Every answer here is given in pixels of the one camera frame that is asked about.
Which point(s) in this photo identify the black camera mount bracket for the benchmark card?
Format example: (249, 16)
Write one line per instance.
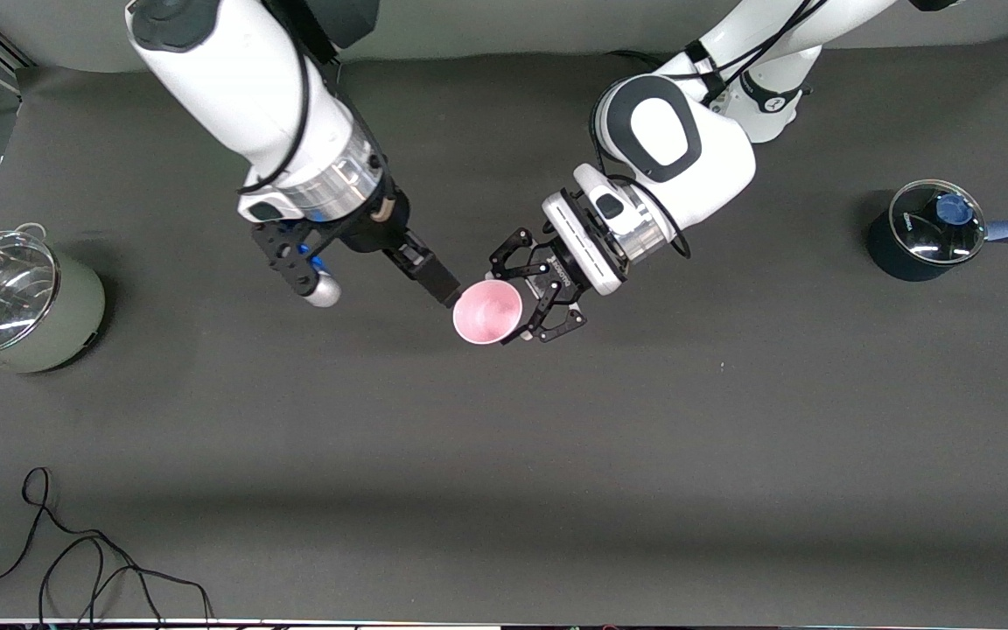
(281, 249)

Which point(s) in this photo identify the dark blue saucepan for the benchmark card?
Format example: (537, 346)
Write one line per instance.
(893, 254)

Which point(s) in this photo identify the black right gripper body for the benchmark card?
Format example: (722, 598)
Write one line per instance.
(375, 233)

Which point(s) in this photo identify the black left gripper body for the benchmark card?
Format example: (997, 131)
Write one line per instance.
(554, 274)

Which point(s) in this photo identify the glass lid blue knob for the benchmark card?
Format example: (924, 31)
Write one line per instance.
(924, 223)

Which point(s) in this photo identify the glass pot lid steel rim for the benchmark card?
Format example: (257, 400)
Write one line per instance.
(5, 297)

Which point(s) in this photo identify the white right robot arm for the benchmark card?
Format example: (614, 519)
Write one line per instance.
(241, 79)

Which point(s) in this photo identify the sage green cooking pot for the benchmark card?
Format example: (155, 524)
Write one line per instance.
(75, 315)

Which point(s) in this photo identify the pink plastic cup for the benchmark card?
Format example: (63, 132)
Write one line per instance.
(486, 311)

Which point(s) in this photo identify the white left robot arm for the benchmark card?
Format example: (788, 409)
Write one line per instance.
(696, 166)

